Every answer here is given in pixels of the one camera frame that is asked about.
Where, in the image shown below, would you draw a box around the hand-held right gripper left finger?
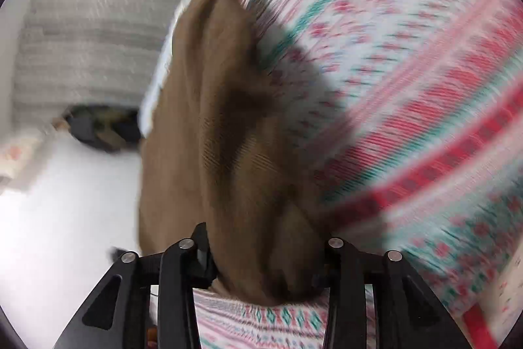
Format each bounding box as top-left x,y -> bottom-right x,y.
53,222 -> 219,349

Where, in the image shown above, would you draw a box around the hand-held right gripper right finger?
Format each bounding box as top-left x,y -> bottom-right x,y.
312,238 -> 470,349

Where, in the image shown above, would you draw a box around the brown coat with fur collar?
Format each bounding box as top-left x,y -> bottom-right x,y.
137,0 -> 340,306

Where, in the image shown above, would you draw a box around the dark clothes pile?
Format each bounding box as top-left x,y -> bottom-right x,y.
63,106 -> 143,153

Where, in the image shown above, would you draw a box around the red green patterned blanket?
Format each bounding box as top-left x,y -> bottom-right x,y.
192,0 -> 523,349

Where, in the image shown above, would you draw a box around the grey patterned curtain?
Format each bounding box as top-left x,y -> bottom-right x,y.
12,0 -> 197,116

